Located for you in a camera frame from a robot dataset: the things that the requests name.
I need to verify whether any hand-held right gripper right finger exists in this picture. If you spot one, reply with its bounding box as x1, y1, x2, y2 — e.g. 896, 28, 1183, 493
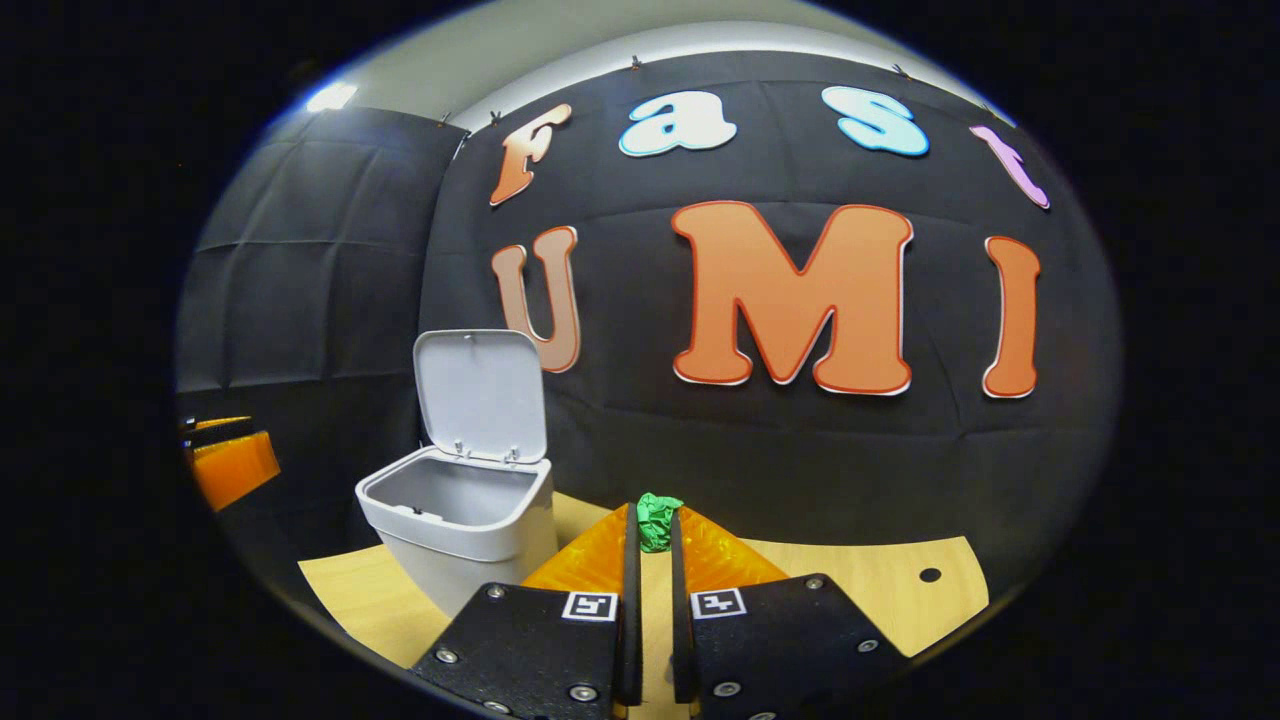
668, 505, 911, 720

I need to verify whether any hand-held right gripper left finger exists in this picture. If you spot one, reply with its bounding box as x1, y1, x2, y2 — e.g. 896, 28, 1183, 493
408, 502, 645, 720

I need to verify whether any green paper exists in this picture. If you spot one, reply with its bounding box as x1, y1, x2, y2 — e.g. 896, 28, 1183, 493
636, 492, 687, 554

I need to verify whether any white desktop garbage bin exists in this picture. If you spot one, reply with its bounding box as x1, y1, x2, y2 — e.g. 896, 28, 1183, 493
355, 328, 558, 618

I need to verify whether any wooden desktop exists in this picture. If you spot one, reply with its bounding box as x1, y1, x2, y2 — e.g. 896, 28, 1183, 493
298, 490, 991, 720

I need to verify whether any black backdrop cloth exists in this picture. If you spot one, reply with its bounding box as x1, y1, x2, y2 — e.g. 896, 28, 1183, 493
175, 50, 1123, 601

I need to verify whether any ceiling light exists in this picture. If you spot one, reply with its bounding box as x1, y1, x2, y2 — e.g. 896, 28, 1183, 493
303, 80, 359, 114

